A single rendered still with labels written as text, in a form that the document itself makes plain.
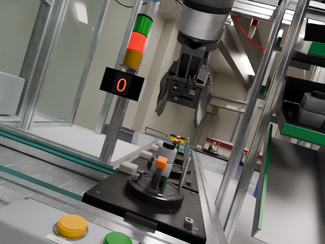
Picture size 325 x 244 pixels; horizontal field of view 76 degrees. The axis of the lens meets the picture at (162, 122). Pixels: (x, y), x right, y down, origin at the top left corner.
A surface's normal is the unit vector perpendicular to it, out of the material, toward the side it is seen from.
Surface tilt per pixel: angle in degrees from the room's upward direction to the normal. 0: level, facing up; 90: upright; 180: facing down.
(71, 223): 0
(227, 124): 90
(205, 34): 129
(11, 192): 90
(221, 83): 90
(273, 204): 45
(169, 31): 90
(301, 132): 115
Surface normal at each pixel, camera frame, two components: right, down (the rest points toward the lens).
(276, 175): 0.01, -0.71
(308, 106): -0.40, 0.35
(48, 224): 0.30, -0.95
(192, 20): -0.57, 0.49
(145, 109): -0.51, -0.14
